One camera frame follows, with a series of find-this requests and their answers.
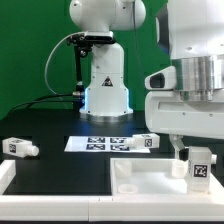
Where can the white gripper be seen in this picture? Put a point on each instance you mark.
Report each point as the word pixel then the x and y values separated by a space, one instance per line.
pixel 165 112

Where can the white square tabletop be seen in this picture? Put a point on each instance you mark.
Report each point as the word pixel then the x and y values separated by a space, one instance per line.
pixel 147 177

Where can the white marker sheet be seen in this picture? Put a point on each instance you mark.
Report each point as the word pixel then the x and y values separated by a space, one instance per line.
pixel 99 144

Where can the black mounted camera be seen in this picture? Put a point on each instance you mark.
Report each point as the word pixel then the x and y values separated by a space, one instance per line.
pixel 84 41

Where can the white U-shaped fence frame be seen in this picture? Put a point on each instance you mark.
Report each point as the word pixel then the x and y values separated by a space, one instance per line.
pixel 100 208

